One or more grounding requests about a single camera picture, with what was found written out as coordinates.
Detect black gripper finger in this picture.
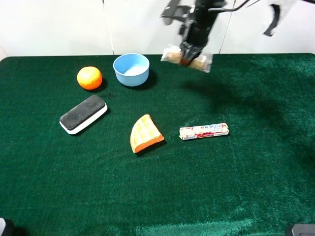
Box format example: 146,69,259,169
180,41,202,66

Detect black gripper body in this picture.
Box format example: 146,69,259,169
179,7,218,53

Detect clear plastic snack bag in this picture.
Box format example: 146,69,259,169
160,44,213,73

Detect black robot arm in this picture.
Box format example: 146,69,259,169
179,0,224,66

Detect light blue bowl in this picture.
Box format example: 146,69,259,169
113,53,150,87

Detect Hi-Chew candy pack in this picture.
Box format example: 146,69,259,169
179,123,229,140

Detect orange waffle slice toy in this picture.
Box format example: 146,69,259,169
130,114,164,153

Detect orange fruit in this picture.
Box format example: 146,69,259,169
77,66,103,90

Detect black and white eraser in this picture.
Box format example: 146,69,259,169
59,95,108,135

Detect green felt table cloth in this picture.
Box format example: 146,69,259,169
0,54,315,236

